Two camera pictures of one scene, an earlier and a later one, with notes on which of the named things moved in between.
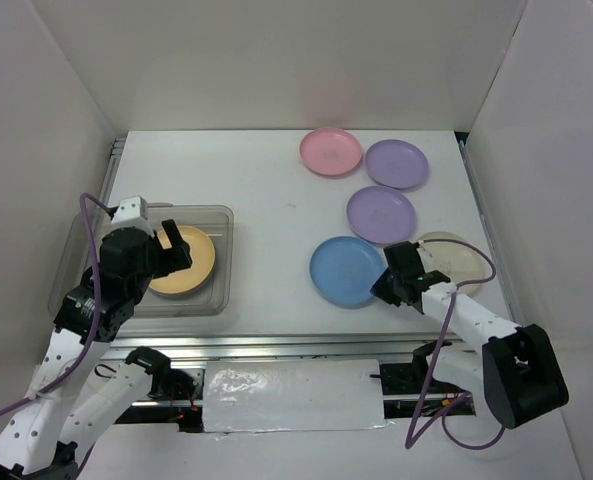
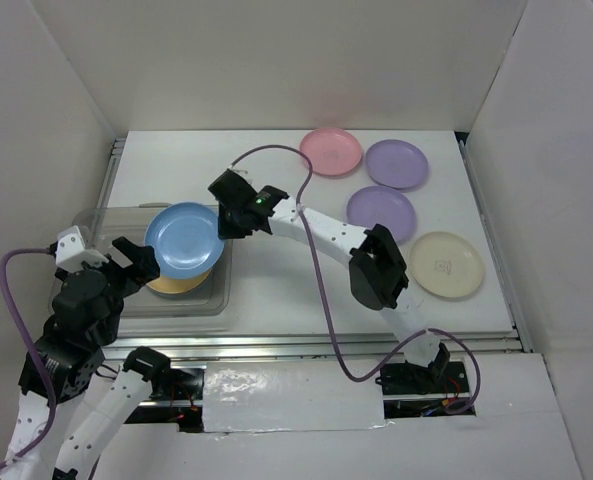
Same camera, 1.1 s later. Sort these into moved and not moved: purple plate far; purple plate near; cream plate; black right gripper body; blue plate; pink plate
Moved: black right gripper body; blue plate
Not moved: purple plate near; purple plate far; cream plate; pink plate
